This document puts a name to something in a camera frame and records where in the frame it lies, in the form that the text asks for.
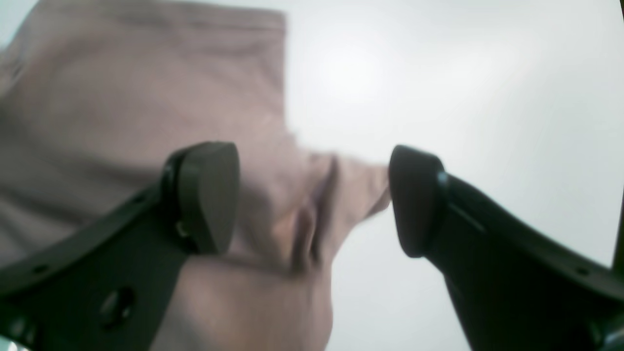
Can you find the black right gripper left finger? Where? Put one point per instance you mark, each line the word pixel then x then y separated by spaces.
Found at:
pixel 107 287

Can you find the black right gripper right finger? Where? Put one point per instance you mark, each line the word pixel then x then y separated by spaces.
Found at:
pixel 513 288

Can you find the dusty pink T-shirt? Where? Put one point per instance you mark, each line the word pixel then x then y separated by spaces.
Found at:
pixel 95 96

